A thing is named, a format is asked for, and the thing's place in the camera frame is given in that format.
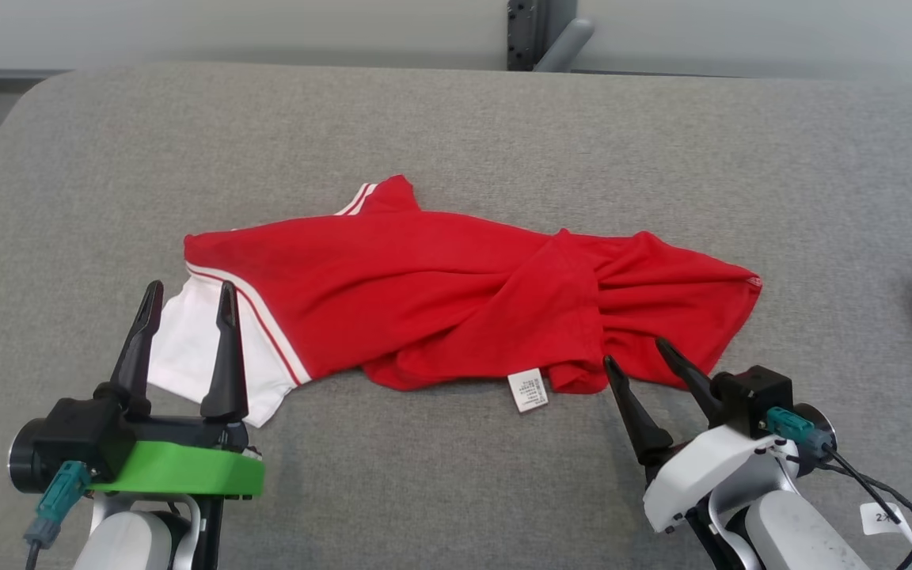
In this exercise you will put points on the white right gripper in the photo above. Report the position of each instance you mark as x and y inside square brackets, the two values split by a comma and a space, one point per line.
[701, 471]

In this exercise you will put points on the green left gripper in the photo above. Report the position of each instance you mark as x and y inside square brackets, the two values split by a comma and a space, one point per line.
[179, 471]

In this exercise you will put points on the red basketball jersey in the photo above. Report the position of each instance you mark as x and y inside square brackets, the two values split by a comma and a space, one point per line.
[424, 293]

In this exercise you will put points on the grey rounded lever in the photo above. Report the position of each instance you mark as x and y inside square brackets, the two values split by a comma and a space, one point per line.
[567, 46]

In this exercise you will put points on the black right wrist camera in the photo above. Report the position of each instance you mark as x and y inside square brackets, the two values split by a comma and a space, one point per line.
[749, 392]

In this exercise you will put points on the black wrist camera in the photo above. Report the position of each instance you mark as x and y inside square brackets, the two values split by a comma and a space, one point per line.
[68, 435]
[749, 392]

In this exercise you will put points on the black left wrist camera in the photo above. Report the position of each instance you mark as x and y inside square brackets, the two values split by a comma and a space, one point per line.
[68, 435]

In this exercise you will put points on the dark grey hinge bracket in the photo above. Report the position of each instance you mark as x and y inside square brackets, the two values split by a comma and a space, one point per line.
[522, 36]

